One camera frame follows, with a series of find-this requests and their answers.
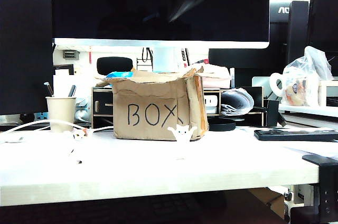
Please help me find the small calico cat doll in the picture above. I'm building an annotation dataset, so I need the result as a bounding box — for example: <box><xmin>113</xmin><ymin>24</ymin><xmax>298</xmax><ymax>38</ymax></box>
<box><xmin>71</xmin><ymin>127</ymin><xmax>89</xmax><ymax>141</ymax></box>

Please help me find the black keyboard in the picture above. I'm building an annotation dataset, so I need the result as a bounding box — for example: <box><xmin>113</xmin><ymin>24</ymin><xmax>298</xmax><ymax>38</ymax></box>
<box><xmin>253</xmin><ymin>128</ymin><xmax>338</xmax><ymax>142</ymax></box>

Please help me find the black low monitor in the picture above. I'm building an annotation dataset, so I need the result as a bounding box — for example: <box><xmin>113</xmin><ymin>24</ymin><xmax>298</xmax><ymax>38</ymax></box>
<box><xmin>208</xmin><ymin>48</ymin><xmax>288</xmax><ymax>87</ymax></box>

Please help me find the silver monitor stand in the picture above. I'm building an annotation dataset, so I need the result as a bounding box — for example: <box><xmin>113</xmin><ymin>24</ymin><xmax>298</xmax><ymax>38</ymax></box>
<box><xmin>152</xmin><ymin>46</ymin><xmax>176</xmax><ymax>72</ymax></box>

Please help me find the folded newspaper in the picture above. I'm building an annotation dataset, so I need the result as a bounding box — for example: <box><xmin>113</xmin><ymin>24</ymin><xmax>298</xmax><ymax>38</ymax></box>
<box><xmin>221</xmin><ymin>88</ymin><xmax>255</xmax><ymax>116</ymax></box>

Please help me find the beige paper cup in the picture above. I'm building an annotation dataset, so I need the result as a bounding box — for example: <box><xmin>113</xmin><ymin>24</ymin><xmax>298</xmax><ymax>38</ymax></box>
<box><xmin>45</xmin><ymin>96</ymin><xmax>77</xmax><ymax>133</ymax></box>

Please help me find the black round lid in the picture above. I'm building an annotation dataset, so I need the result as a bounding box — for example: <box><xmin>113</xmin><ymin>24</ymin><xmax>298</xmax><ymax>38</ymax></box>
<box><xmin>208</xmin><ymin>118</ymin><xmax>236</xmax><ymax>132</ymax></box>

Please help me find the large white-framed computer monitor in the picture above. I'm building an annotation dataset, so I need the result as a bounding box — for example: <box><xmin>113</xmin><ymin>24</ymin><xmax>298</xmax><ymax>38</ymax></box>
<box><xmin>50</xmin><ymin>0</ymin><xmax>270</xmax><ymax>49</ymax></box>

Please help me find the white power adapter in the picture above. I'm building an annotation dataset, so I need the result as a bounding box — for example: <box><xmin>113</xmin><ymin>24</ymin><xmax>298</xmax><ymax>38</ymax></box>
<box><xmin>204</xmin><ymin>95</ymin><xmax>219</xmax><ymax>114</ymax></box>

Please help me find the blue packet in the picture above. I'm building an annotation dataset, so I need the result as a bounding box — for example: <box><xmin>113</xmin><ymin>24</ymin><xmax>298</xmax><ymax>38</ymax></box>
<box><xmin>105</xmin><ymin>71</ymin><xmax>134</xmax><ymax>79</ymax></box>

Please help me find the AOC monitor back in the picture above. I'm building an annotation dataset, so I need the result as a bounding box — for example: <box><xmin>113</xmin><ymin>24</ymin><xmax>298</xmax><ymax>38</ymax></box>
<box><xmin>269</xmin><ymin>1</ymin><xmax>292</xmax><ymax>50</ymax></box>

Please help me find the black desk bracket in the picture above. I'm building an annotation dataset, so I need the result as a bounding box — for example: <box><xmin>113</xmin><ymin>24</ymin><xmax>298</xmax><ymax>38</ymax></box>
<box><xmin>264</xmin><ymin>99</ymin><xmax>287</xmax><ymax>127</ymax></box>

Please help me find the clear plastic bag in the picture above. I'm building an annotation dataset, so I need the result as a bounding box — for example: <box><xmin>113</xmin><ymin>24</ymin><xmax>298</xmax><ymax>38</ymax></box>
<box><xmin>280</xmin><ymin>45</ymin><xmax>334</xmax><ymax>107</ymax></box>

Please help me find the silver-tipped pen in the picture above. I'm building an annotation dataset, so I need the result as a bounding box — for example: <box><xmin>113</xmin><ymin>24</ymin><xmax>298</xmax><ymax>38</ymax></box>
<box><xmin>43</xmin><ymin>81</ymin><xmax>55</xmax><ymax>98</ymax></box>

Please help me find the cardboard box under table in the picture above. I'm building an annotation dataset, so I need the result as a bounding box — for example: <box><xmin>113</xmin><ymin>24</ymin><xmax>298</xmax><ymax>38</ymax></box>
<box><xmin>248</xmin><ymin>187</ymin><xmax>286</xmax><ymax>219</ymax></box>

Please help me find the white cable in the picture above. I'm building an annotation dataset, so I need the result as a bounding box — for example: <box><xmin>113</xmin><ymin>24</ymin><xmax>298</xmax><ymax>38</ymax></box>
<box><xmin>0</xmin><ymin>119</ymin><xmax>115</xmax><ymax>144</ymax></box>

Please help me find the grey wall socket box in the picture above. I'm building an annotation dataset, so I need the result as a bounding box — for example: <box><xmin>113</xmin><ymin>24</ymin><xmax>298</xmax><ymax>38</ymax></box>
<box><xmin>63</xmin><ymin>50</ymin><xmax>80</xmax><ymax>60</ymax></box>

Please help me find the small white cat doll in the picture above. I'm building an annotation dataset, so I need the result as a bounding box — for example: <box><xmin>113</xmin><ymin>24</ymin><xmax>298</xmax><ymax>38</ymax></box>
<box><xmin>167</xmin><ymin>124</ymin><xmax>198</xmax><ymax>144</ymax></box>

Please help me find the white monitor riser shelf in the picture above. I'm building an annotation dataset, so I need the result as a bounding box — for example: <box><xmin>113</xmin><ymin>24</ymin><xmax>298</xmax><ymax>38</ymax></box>
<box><xmin>251</xmin><ymin>76</ymin><xmax>338</xmax><ymax>118</ymax></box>

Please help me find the black desk clamp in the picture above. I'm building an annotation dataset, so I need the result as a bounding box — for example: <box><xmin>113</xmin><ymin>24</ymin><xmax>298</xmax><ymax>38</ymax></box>
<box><xmin>302</xmin><ymin>154</ymin><xmax>338</xmax><ymax>224</ymax></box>

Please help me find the black upright panel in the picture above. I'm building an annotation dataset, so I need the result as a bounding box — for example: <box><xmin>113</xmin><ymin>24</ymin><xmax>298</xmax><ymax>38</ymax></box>
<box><xmin>287</xmin><ymin>1</ymin><xmax>309</xmax><ymax>63</ymax></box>

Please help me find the wooden desk organizer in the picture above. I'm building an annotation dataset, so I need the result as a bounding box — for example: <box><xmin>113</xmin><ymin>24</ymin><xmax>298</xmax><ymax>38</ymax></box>
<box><xmin>91</xmin><ymin>86</ymin><xmax>265</xmax><ymax>129</ymax></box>

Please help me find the white printed mug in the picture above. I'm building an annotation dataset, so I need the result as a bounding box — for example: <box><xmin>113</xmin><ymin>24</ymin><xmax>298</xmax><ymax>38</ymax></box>
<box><xmin>269</xmin><ymin>71</ymin><xmax>320</xmax><ymax>106</ymax></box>

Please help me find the pink folded cloth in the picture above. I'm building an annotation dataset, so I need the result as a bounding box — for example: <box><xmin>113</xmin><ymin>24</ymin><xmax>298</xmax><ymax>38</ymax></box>
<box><xmin>195</xmin><ymin>62</ymin><xmax>231</xmax><ymax>89</ymax></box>

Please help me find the black monitor edge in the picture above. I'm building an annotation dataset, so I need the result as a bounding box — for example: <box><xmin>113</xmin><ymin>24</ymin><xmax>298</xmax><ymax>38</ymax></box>
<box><xmin>308</xmin><ymin>0</ymin><xmax>338</xmax><ymax>52</ymax></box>

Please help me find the cardboard box marked BOX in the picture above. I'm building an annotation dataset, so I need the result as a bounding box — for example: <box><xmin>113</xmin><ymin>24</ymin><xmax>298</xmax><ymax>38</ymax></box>
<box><xmin>96</xmin><ymin>66</ymin><xmax>210</xmax><ymax>142</ymax></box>

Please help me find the black chair headrest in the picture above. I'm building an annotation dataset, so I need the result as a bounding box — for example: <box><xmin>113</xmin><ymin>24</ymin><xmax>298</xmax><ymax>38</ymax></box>
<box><xmin>96</xmin><ymin>56</ymin><xmax>134</xmax><ymax>76</ymax></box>

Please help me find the dark monitor panel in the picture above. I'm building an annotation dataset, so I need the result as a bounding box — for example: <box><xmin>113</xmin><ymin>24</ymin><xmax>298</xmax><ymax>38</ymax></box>
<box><xmin>0</xmin><ymin>0</ymin><xmax>54</xmax><ymax>115</ymax></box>

